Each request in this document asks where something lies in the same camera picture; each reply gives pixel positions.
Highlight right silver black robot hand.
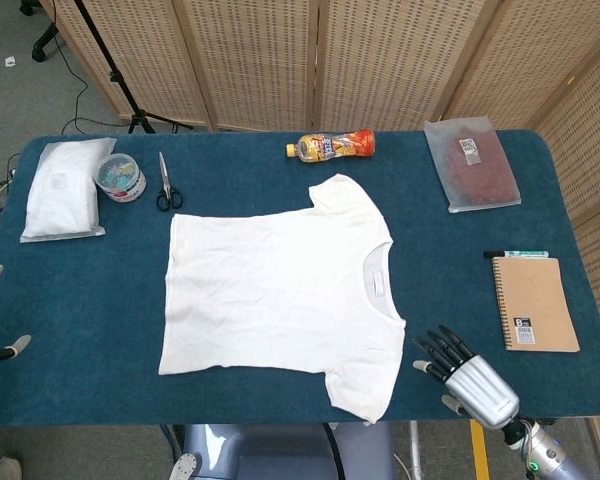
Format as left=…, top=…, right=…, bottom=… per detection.
left=412, top=324, right=521, bottom=431

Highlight black floor cable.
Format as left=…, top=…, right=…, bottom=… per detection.
left=49, top=0, right=131, bottom=136

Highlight green white marker pen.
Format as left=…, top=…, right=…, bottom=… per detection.
left=483, top=249, right=550, bottom=260

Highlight clear jar of coloured clips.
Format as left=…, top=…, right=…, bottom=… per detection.
left=93, top=153, right=148, bottom=203

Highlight white plastic bag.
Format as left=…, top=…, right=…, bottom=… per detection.
left=19, top=137, right=118, bottom=245

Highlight orange yellow drink bottle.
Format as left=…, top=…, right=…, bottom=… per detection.
left=285, top=128, right=377, bottom=163

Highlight white T-shirt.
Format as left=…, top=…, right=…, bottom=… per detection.
left=157, top=173, right=407, bottom=425

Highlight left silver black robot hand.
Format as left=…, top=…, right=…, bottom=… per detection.
left=0, top=263, right=33, bottom=369

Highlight black-handled scissors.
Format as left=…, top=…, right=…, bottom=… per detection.
left=154, top=151, right=185, bottom=212

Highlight black tripod stand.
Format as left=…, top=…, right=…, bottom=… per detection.
left=72, top=0, right=194, bottom=135

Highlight white metal pole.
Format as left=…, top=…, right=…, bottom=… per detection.
left=408, top=420, right=424, bottom=480

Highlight rattan folding screen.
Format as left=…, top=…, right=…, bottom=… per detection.
left=39, top=0, right=600, bottom=480

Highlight clear bag brown contents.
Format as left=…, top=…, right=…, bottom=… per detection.
left=423, top=115, right=523, bottom=215

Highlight beige shoe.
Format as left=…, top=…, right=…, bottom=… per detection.
left=0, top=455, right=24, bottom=480

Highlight black office chair base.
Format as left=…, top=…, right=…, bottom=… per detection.
left=19, top=0, right=61, bottom=64

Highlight blue-grey robot torso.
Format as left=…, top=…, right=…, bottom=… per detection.
left=172, top=423, right=396, bottom=480

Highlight brown spiral notebook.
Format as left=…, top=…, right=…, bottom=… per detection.
left=490, top=257, right=581, bottom=354

